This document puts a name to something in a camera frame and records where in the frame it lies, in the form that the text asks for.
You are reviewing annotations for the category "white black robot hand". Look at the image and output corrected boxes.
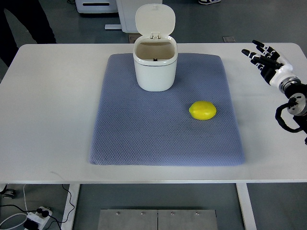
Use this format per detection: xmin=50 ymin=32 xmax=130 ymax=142
xmin=241 ymin=40 xmax=301 ymax=92

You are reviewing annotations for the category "yellow lemon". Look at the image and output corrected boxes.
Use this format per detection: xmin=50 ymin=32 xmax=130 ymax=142
xmin=189 ymin=101 xmax=217 ymax=120

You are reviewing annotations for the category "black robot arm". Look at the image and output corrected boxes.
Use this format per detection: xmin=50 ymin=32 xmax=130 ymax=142
xmin=275 ymin=77 xmax=307 ymax=133

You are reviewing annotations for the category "white trash bin open lid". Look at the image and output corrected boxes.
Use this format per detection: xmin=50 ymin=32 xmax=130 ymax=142
xmin=133 ymin=3 xmax=178 ymax=92

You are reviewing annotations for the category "grey floor socket plate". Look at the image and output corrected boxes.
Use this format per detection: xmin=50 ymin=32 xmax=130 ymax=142
xmin=223 ymin=36 xmax=236 ymax=43

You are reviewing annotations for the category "blue textured mat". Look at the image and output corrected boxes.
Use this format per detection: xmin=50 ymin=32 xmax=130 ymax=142
xmin=89 ymin=53 xmax=245 ymax=166

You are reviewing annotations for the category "black white sneaker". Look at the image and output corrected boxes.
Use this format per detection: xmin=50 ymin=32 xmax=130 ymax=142
xmin=198 ymin=0 xmax=221 ymax=5

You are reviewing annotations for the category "brown floor socket plate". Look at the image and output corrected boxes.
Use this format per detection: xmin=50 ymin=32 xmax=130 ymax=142
xmin=128 ymin=34 xmax=141 ymax=44

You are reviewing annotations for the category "white table right leg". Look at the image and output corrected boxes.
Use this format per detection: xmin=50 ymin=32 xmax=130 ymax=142
xmin=236 ymin=183 xmax=257 ymax=230

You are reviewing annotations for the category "white table leg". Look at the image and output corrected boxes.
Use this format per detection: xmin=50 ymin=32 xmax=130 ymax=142
xmin=236 ymin=183 xmax=257 ymax=230
xmin=61 ymin=184 xmax=81 ymax=230

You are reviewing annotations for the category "white machine with slot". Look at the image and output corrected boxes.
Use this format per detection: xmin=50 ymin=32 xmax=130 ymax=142
xmin=75 ymin=0 xmax=118 ymax=14

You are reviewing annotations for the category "grey metal floor plate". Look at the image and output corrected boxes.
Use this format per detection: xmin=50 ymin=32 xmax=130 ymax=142
xmin=98 ymin=209 xmax=218 ymax=230

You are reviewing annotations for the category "person in dark trousers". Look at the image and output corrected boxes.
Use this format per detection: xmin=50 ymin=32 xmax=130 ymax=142
xmin=0 ymin=0 xmax=57 ymax=68

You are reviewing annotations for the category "white table left leg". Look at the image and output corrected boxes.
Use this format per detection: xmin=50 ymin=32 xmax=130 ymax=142
xmin=61 ymin=184 xmax=81 ymax=230

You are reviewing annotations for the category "white power strip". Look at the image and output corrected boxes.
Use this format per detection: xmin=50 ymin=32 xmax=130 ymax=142
xmin=23 ymin=207 xmax=53 ymax=230

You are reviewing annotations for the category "black power cable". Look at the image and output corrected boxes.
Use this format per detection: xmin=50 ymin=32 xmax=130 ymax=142
xmin=0 ymin=184 xmax=75 ymax=224

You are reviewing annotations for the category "white power cable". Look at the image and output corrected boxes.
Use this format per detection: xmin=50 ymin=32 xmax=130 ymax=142
xmin=0 ymin=184 xmax=29 ymax=230

